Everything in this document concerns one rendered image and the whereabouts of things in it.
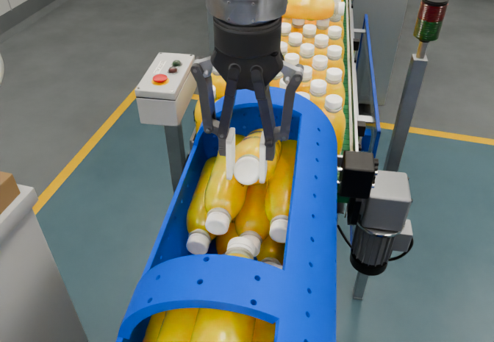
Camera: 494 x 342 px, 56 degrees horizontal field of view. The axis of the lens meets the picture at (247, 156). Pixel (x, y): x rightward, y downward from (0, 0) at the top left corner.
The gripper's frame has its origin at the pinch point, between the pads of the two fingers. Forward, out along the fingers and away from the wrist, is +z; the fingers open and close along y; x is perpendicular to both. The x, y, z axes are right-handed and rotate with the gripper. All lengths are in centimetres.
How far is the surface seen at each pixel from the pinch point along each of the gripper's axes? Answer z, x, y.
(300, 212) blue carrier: 7.1, -2.5, 8.0
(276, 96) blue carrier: 4.9, 23.5, 1.7
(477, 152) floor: 128, 177, 107
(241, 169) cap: 2.4, 0.0, -0.8
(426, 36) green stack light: 11, 67, 35
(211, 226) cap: 16.7, 1.4, -6.1
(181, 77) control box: 18, 50, -24
